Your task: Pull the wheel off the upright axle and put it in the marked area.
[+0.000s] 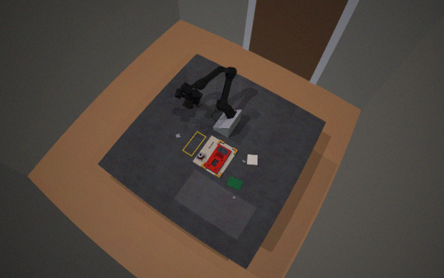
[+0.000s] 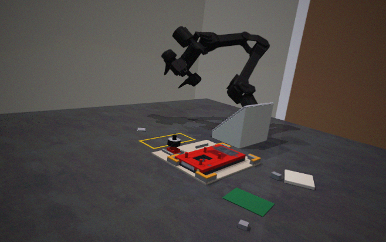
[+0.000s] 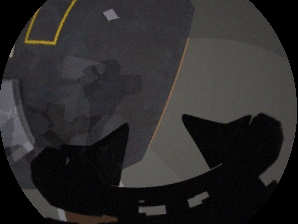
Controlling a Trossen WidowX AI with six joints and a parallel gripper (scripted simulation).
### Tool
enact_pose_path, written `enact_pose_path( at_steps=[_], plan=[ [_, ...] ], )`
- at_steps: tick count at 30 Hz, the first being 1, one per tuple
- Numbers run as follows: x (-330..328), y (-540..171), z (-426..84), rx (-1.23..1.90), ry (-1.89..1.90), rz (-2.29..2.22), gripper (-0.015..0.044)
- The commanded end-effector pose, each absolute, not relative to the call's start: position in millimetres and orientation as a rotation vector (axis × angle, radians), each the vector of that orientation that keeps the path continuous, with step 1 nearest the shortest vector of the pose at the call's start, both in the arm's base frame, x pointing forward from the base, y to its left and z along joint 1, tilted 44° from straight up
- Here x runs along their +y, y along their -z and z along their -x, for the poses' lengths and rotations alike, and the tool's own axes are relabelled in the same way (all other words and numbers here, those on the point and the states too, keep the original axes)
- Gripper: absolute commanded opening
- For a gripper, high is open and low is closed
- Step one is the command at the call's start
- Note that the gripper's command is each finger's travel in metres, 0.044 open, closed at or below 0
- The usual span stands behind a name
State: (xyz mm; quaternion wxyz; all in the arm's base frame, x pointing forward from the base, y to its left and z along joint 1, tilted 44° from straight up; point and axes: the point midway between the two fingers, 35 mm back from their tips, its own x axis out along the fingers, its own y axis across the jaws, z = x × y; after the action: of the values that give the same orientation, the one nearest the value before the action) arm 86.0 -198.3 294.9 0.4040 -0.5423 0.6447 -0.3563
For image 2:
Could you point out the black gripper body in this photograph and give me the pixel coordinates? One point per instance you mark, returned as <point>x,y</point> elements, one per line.
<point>170,56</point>

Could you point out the red base with black post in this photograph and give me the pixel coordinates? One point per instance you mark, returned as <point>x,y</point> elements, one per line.
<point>174,150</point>

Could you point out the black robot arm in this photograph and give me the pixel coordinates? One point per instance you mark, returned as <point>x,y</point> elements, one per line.
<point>210,41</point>

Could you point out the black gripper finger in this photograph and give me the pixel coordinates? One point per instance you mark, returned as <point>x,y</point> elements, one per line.
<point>167,67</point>
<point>184,83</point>

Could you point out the green flat rectangular mat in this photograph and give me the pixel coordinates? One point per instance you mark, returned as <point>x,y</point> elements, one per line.
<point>249,201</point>

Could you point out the beige flat slab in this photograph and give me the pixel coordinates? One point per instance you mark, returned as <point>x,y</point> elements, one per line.
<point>299,179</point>

